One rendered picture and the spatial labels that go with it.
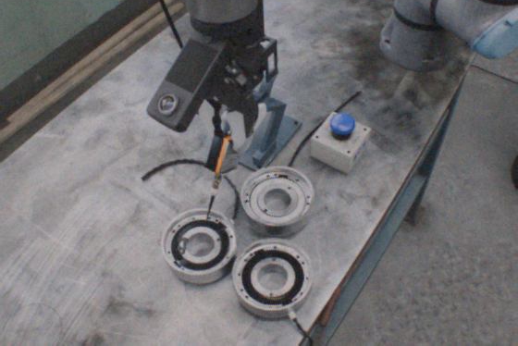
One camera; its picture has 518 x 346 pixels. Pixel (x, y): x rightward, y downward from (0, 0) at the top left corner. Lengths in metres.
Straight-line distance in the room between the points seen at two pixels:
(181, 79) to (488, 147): 1.65
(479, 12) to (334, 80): 0.30
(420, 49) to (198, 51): 0.54
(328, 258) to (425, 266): 0.97
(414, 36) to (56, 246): 0.72
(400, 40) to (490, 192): 1.03
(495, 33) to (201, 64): 0.48
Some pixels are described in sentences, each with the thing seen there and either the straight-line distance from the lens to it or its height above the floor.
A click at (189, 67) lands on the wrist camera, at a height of 1.09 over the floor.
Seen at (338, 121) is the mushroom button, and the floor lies 0.87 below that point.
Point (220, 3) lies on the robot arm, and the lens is 0.48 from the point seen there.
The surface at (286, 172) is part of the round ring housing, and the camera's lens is 0.74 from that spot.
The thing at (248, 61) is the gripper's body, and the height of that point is 1.07.
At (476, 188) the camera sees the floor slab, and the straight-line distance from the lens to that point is 1.89.
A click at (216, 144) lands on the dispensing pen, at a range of 0.64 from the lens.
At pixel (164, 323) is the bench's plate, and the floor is 0.80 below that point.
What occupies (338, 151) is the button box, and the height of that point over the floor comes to 0.84.
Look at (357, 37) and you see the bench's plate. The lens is 1.05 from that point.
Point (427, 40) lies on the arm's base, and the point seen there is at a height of 0.87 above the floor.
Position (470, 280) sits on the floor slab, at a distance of 1.68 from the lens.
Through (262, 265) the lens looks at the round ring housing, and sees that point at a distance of 0.66.
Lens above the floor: 1.42
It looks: 50 degrees down
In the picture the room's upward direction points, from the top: 4 degrees counter-clockwise
